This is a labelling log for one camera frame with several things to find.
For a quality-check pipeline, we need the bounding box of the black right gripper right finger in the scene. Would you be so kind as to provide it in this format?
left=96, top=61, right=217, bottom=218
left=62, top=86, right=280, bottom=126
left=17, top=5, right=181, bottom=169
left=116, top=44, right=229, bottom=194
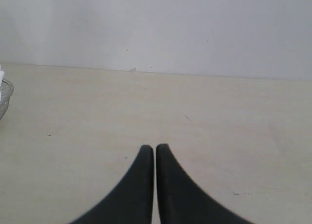
left=156, top=144, right=250, bottom=224

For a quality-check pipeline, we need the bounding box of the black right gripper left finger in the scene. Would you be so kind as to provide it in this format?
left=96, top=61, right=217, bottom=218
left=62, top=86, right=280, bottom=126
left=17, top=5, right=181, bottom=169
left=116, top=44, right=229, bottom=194
left=72, top=145, right=154, bottom=224

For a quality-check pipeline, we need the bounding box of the round metal mesh basket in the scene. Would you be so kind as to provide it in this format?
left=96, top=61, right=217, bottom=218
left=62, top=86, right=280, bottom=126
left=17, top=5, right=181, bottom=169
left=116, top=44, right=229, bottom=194
left=0, top=79, right=14, bottom=119

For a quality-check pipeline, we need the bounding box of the white t-shirt red lettering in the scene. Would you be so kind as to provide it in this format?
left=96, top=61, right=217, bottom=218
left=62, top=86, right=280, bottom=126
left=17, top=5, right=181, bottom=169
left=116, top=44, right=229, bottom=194
left=0, top=66, right=5, bottom=99

